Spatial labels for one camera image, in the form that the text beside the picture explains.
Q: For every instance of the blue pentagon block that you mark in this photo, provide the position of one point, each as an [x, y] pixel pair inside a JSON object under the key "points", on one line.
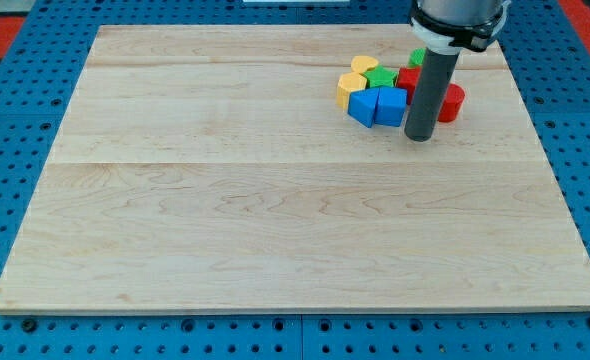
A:
{"points": [[391, 106]]}

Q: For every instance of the yellow hexagon block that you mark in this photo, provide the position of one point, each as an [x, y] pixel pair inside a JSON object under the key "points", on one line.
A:
{"points": [[348, 83]]}

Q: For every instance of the green star block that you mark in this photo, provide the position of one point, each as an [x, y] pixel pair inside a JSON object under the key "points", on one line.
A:
{"points": [[380, 77]]}

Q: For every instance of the red square block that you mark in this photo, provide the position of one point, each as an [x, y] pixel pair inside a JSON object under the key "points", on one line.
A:
{"points": [[407, 80]]}

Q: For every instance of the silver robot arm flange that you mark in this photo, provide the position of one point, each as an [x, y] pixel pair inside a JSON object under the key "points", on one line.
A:
{"points": [[448, 26]]}

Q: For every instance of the green cylinder block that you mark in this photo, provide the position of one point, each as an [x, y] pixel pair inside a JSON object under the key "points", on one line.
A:
{"points": [[416, 58]]}

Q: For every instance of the yellow heart block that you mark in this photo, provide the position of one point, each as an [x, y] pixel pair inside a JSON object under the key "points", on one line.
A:
{"points": [[363, 63]]}

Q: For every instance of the light wooden board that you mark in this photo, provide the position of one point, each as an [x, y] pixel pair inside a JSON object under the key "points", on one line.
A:
{"points": [[209, 170]]}

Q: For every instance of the blue triangle block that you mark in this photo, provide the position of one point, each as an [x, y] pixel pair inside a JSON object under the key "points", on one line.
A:
{"points": [[362, 106]]}

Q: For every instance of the red cylinder block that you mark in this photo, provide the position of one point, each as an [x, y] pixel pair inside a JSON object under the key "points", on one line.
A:
{"points": [[452, 103]]}

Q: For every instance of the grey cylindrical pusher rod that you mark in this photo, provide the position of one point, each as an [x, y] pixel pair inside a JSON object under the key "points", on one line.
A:
{"points": [[429, 95]]}

